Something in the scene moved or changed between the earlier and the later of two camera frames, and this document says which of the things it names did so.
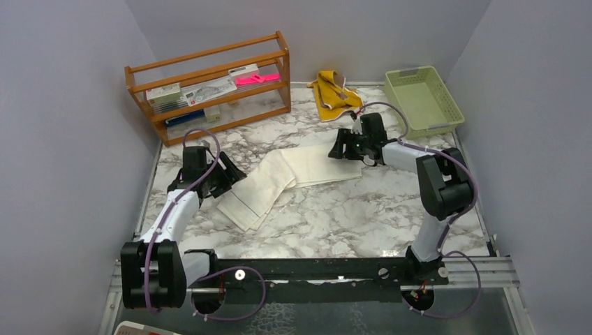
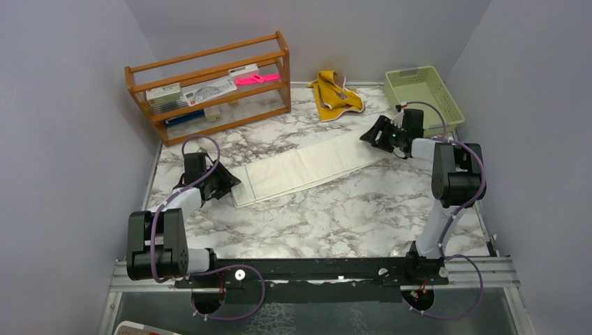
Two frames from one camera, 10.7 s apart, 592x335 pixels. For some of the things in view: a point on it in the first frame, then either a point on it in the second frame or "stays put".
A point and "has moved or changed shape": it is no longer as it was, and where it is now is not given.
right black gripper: x=344 y=137 to x=382 y=124
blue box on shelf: x=172 y=121 stays put
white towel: x=250 y=205 has moved or changed shape
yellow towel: x=332 y=99 stays put
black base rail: x=343 y=280 stays put
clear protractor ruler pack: x=197 y=93 stays put
